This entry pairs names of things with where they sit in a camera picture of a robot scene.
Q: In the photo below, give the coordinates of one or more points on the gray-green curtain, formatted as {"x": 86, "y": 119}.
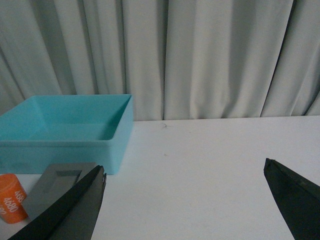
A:
{"x": 179, "y": 59}

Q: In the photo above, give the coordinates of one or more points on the orange cylinder part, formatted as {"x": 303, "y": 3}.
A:
{"x": 12, "y": 194}

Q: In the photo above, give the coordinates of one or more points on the gray plate with hole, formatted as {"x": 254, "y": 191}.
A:
{"x": 55, "y": 181}

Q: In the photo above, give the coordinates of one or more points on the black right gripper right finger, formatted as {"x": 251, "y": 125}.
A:
{"x": 297, "y": 198}

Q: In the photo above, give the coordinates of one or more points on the blue plastic box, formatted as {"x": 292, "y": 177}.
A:
{"x": 62, "y": 129}

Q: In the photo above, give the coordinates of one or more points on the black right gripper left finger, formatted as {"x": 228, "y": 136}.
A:
{"x": 74, "y": 215}

